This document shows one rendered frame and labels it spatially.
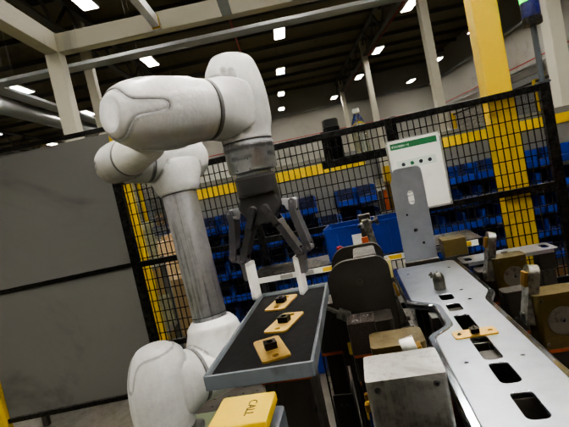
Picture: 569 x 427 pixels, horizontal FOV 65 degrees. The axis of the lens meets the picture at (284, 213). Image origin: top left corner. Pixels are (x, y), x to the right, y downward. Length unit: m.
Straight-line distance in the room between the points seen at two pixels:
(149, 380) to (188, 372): 0.10
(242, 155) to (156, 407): 0.70
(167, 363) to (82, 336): 2.26
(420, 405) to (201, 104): 0.51
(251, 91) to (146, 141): 0.20
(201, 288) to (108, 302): 2.05
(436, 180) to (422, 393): 1.42
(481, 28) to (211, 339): 1.59
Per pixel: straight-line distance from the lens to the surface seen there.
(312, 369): 0.55
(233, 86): 0.76
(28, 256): 3.47
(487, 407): 0.75
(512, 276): 1.40
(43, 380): 3.67
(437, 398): 0.62
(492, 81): 2.07
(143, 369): 1.21
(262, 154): 0.77
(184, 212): 1.29
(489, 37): 2.10
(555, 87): 5.96
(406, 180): 1.66
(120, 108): 0.67
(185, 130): 0.70
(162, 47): 11.17
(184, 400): 1.24
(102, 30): 5.58
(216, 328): 1.28
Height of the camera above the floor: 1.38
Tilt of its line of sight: 4 degrees down
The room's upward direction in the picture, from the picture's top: 12 degrees counter-clockwise
